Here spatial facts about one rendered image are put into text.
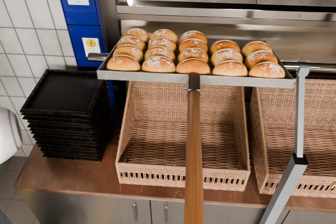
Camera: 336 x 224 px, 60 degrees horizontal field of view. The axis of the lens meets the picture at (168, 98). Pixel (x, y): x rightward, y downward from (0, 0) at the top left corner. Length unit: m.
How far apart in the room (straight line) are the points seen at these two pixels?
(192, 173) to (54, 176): 1.02
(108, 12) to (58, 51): 0.36
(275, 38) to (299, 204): 0.72
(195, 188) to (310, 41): 1.10
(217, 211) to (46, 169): 0.81
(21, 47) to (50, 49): 0.15
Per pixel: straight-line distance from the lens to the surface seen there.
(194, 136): 0.58
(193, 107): 0.66
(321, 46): 1.50
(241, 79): 0.83
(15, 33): 1.60
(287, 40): 1.44
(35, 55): 1.63
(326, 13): 1.42
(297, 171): 1.07
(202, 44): 0.98
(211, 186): 1.32
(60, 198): 1.49
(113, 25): 1.38
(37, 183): 1.47
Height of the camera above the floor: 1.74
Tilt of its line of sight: 43 degrees down
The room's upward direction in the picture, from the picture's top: straight up
